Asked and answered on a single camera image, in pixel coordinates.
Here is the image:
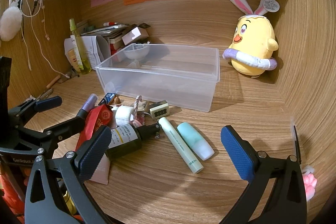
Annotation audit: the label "small white cardboard box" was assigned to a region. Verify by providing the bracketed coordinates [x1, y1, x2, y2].
[122, 26, 149, 45]

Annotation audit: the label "yellow chick plush toy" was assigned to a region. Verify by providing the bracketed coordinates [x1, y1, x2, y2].
[223, 0, 279, 78]

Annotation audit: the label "light green stick tube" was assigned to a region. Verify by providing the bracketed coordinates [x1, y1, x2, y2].
[158, 117, 204, 174]

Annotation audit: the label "white bowl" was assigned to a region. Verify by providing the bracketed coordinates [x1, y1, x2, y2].
[123, 43, 151, 60]

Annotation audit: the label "white cable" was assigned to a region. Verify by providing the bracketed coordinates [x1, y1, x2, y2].
[20, 0, 71, 80]

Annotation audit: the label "clear plastic storage box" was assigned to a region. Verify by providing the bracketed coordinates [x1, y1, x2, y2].
[95, 43, 220, 113]

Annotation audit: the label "white block with black dots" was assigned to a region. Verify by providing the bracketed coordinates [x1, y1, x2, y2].
[150, 100, 169, 119]

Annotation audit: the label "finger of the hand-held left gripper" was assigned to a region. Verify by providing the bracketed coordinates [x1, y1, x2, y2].
[8, 96, 63, 130]
[43, 115, 87, 141]

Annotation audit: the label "teal roll-on bottle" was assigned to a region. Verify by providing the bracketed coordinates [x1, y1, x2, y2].
[177, 122, 215, 161]

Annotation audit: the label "purple tube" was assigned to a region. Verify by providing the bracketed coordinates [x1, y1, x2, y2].
[80, 93, 98, 119]

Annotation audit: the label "white fluffy pompom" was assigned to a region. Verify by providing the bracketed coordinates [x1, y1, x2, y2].
[0, 6, 23, 42]

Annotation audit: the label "pink paw toy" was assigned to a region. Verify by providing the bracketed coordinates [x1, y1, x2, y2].
[302, 165, 318, 201]

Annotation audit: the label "yellow-green spray bottle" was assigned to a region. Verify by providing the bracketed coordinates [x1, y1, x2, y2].
[69, 18, 92, 75]

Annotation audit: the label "person's left forearm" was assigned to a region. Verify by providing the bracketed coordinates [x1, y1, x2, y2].
[0, 165, 29, 216]

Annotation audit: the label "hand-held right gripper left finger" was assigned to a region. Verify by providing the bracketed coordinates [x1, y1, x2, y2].
[25, 125, 113, 224]

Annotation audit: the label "small red box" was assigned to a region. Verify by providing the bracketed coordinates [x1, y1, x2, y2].
[110, 43, 124, 56]

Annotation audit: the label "yellow cream tube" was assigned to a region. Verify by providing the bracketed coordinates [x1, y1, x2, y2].
[67, 48, 82, 73]

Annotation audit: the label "wooden handled tool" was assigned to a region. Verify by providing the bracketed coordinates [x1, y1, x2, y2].
[47, 74, 61, 88]

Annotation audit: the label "stack of books and papers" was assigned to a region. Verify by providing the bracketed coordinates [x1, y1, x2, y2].
[80, 21, 132, 42]

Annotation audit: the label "white tape roll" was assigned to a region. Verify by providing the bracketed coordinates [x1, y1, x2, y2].
[115, 106, 135, 126]

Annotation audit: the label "dark blue small packet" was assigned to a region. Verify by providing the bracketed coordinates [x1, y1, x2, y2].
[98, 93, 117, 106]

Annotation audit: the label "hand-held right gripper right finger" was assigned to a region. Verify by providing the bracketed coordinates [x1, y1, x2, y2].
[218, 125, 307, 224]

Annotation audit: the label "dark green dropper bottle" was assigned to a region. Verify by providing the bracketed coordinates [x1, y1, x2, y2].
[106, 123, 160, 159]

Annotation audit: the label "white folded paper leaflets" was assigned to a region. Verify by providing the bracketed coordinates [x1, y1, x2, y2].
[64, 35, 111, 69]

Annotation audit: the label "red packet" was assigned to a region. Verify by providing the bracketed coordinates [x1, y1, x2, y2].
[76, 105, 114, 153]

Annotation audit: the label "metal clippers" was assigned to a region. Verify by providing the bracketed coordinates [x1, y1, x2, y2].
[26, 89, 54, 103]

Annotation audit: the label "rope keychain charm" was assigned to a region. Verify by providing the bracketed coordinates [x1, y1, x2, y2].
[131, 95, 149, 127]

